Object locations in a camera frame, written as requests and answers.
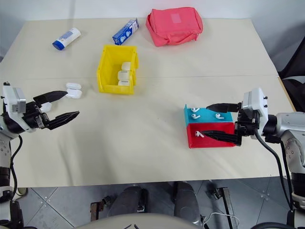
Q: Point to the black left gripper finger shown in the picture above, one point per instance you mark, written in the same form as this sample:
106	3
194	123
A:
51	96
62	118

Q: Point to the blue toothpaste carton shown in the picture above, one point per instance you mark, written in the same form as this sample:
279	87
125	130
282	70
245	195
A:
125	32

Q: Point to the yellow plastic bin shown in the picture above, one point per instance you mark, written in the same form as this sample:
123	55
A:
107	71

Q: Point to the pale robot torso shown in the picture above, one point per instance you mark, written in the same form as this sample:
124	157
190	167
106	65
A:
143	221

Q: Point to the dark rounded shape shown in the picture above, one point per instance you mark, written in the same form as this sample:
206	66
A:
127	200
186	200

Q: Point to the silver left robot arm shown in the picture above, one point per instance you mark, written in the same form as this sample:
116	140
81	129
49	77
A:
3	152

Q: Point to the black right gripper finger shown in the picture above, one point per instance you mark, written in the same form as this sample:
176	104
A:
226	137
225	107

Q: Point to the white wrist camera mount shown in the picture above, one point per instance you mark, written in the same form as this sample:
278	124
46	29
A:
256	100
10	95

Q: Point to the red plastic tray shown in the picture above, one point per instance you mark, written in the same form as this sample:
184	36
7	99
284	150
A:
193	140

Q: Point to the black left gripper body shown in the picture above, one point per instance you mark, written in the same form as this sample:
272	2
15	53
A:
33	117

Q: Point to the pink fabric pouch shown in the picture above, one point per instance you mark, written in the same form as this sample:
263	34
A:
174	26

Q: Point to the white and blue tube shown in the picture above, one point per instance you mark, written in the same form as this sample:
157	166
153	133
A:
68	38

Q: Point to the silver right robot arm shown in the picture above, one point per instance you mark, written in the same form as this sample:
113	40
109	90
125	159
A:
293	124

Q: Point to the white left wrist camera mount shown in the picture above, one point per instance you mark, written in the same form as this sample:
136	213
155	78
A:
10	95

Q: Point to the teal plastic tray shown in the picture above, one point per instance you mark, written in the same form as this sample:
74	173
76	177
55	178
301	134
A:
207	117

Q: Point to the dark metal table foot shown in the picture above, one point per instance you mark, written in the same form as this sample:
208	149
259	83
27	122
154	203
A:
226	202

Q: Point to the rusty metal table foot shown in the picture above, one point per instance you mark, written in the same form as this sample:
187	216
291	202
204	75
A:
95	212

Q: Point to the black fabric object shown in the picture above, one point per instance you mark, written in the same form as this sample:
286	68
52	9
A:
295	71

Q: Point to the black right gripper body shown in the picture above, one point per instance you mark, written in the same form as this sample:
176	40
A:
247	124

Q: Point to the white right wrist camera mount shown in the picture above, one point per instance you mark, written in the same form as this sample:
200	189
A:
256	100

